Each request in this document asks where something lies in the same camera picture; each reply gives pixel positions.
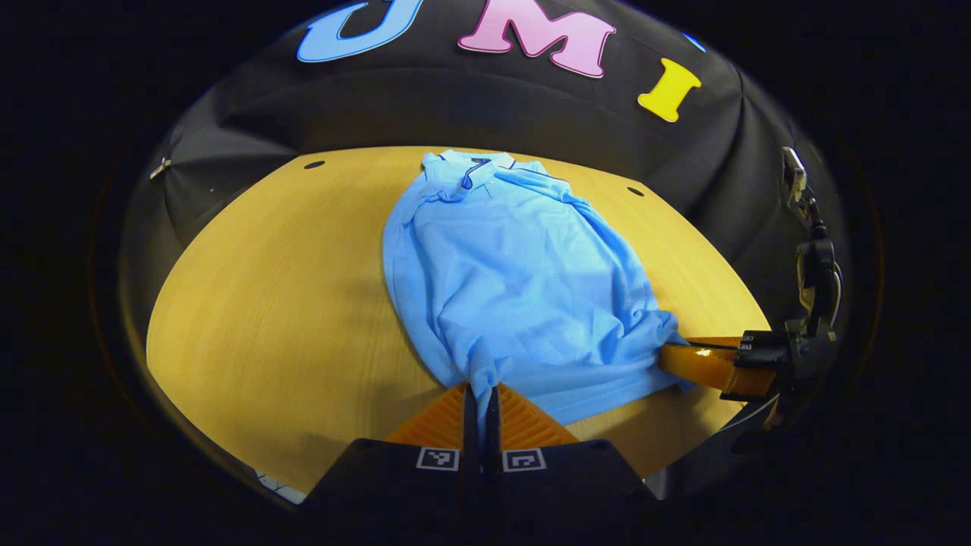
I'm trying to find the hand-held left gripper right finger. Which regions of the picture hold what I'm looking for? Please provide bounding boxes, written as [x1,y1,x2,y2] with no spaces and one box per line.
[483,381,662,520]

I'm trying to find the black backdrop cloth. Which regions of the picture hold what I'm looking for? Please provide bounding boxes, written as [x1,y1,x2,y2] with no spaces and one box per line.
[121,0,850,334]

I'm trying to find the light blue T-shirt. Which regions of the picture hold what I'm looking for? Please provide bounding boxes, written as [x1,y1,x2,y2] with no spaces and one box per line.
[382,149,696,456]

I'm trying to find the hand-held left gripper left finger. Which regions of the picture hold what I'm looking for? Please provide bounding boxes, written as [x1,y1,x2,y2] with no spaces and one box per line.
[302,381,483,520]

